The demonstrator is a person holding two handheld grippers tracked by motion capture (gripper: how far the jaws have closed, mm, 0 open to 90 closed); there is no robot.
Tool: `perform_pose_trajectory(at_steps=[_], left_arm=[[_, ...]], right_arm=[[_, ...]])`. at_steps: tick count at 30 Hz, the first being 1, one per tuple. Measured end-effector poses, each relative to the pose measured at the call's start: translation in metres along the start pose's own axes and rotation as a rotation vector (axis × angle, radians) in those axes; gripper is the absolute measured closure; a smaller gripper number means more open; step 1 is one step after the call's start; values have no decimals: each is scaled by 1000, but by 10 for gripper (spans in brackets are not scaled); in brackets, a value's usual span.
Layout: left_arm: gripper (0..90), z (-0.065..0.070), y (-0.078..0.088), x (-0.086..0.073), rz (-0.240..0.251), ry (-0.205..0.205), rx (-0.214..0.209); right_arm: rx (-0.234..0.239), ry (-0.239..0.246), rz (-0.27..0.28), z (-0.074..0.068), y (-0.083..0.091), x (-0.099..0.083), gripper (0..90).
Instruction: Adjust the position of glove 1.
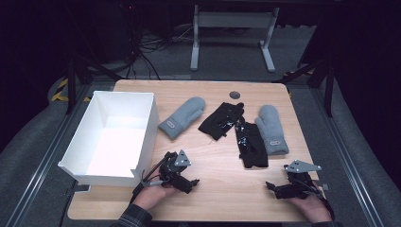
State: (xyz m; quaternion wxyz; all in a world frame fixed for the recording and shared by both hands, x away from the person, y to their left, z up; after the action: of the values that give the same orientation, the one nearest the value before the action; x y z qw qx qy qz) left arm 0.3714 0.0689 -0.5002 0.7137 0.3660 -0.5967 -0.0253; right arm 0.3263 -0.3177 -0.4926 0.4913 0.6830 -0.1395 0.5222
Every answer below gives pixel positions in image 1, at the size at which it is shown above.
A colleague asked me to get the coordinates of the black metal stand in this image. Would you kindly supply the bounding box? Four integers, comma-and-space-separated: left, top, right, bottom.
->
64, 53, 122, 115
272, 46, 337, 117

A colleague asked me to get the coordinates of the white metal table frame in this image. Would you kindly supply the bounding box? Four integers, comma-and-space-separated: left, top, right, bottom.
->
189, 4, 281, 73

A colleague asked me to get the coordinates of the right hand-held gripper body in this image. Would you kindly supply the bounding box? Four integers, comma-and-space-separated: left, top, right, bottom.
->
283, 159, 323, 201

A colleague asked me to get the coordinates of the grey metal bracket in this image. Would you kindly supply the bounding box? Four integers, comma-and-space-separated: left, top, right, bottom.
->
74, 183, 93, 193

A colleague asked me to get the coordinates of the aluminium floor rail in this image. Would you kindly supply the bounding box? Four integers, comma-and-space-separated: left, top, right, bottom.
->
4, 84, 93, 227
310, 88, 384, 227

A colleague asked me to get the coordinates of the yellow black hazard tape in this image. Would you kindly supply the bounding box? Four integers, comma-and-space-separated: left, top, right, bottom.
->
51, 78, 93, 102

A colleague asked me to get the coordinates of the white storage box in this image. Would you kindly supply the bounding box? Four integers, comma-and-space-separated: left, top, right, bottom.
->
57, 90, 160, 188

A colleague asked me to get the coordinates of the tangle of floor cables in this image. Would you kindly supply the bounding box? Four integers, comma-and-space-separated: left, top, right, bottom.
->
119, 3, 197, 79

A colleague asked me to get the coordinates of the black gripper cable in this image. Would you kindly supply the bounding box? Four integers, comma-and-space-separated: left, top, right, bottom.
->
310, 181, 336, 221
130, 159, 168, 204

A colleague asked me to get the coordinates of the black glove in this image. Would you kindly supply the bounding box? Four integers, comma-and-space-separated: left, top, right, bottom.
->
234, 116, 270, 169
198, 101, 246, 142

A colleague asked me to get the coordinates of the person's left hand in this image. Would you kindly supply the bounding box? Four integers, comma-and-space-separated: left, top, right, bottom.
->
133, 183, 181, 211

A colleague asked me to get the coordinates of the person's right hand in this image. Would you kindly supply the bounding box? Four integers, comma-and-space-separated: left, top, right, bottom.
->
285, 195, 334, 223

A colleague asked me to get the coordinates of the grey mitten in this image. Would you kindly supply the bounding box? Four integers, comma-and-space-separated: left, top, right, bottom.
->
253, 104, 290, 156
157, 96, 207, 141

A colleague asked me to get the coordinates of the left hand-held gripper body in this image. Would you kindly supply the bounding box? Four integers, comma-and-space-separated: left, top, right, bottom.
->
159, 148, 192, 190

